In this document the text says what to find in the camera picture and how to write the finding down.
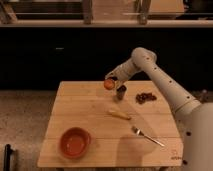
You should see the black object at edge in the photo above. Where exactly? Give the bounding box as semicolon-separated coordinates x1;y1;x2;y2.
3;144;12;171

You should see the dark grape bunch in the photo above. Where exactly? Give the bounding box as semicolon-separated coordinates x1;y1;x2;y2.
135;93;157;104

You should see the yellow banana piece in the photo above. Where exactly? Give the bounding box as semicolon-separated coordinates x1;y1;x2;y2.
108;110;131;120

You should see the orange apple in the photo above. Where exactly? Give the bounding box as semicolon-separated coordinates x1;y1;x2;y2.
104;79;115;90

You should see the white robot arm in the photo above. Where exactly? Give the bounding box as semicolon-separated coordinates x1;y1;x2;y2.
105;47;213;171

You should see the silver fork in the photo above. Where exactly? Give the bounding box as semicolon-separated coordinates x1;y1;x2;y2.
131;126;165;147

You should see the orange bowl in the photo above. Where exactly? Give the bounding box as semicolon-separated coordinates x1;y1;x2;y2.
58;127;91;159

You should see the wooden shelf frame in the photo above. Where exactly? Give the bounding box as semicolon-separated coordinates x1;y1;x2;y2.
0;0;213;28

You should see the metal cup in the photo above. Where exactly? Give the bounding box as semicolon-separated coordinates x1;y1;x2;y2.
116;85;127;100

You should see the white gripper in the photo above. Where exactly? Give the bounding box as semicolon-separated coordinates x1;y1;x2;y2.
105;64;131;89

